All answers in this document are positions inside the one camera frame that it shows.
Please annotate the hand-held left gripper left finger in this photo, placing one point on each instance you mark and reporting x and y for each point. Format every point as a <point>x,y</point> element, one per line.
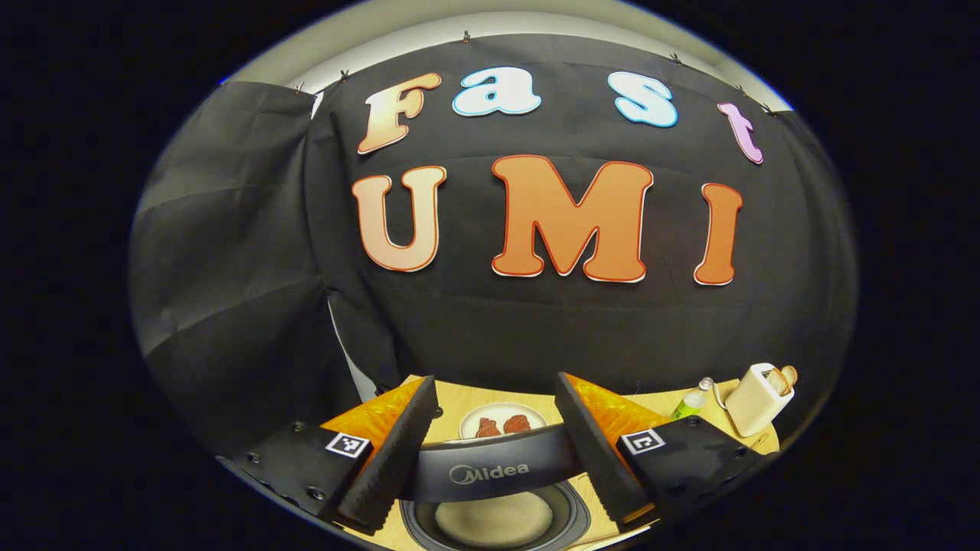
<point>394,459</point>

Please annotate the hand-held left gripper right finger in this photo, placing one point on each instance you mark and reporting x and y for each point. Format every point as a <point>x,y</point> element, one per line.
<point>597,459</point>

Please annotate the dark grey rice cooker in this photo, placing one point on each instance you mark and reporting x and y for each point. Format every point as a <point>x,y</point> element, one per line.
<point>490,471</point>

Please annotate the red meat piece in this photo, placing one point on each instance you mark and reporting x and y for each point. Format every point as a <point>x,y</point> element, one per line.
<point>488,428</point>
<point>517,424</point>

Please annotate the green plastic bottle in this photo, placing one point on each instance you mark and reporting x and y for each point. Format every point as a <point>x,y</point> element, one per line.
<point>689,403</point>

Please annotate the white round plate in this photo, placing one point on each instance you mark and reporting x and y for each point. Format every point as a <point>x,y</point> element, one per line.
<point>498,411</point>

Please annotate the white toaster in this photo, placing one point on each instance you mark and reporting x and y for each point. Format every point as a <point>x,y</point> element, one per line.
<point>754,402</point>

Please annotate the toast bread slice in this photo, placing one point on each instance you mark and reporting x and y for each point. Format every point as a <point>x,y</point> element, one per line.
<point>777,379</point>
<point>789,374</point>

